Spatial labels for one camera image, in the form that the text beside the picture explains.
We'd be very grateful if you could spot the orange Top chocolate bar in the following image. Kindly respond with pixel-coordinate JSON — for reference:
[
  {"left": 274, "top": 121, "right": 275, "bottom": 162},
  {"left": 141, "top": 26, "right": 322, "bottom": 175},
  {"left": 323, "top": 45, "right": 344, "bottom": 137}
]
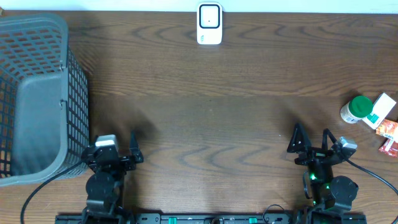
[{"left": 379, "top": 139, "right": 398, "bottom": 158}]

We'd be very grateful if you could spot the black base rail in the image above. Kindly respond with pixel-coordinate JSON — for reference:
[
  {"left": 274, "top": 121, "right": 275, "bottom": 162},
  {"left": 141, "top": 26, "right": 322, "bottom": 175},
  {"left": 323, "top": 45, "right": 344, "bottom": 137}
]
[{"left": 55, "top": 213, "right": 367, "bottom": 224}]

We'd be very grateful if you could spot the white green box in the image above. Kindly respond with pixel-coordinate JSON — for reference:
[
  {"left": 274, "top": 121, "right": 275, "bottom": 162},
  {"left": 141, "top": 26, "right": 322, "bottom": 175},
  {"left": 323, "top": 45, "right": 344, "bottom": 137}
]
[{"left": 363, "top": 93, "right": 396, "bottom": 129}]

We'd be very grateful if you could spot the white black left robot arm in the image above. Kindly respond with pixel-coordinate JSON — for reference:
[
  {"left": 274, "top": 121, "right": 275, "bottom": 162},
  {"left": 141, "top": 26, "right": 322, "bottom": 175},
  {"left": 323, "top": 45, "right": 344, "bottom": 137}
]
[{"left": 81, "top": 133, "right": 144, "bottom": 223}]

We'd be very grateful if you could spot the orange small carton box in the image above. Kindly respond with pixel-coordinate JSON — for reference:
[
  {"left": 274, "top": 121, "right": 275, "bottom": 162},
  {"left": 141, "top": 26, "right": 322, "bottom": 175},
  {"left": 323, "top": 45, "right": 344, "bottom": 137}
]
[{"left": 376, "top": 119, "right": 398, "bottom": 142}]

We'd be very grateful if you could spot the green lid jar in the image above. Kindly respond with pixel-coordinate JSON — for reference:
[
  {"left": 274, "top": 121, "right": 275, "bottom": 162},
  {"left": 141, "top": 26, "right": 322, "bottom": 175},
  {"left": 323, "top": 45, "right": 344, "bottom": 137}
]
[{"left": 340, "top": 95, "right": 373, "bottom": 124}]

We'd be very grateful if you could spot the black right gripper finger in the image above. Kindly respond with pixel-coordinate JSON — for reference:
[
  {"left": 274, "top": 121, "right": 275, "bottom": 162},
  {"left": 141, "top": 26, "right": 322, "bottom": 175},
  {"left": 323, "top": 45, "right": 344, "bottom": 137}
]
[
  {"left": 322, "top": 129, "right": 337, "bottom": 151},
  {"left": 287, "top": 123, "right": 312, "bottom": 153}
]

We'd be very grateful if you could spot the grey plastic mesh basket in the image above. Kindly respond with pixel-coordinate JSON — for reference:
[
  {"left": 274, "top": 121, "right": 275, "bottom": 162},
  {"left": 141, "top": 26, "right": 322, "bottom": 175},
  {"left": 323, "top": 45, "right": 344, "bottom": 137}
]
[{"left": 1, "top": 14, "right": 90, "bottom": 186}]

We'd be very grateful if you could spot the white barcode scanner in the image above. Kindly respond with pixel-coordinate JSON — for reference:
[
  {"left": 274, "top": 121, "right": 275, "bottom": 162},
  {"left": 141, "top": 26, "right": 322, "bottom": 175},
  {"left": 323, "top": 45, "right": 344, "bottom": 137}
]
[{"left": 197, "top": 2, "right": 223, "bottom": 45}]

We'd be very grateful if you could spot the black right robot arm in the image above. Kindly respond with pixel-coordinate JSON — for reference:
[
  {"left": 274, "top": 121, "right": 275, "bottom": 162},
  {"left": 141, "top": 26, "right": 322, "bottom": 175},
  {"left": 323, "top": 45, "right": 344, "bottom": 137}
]
[{"left": 287, "top": 123, "right": 359, "bottom": 223}]

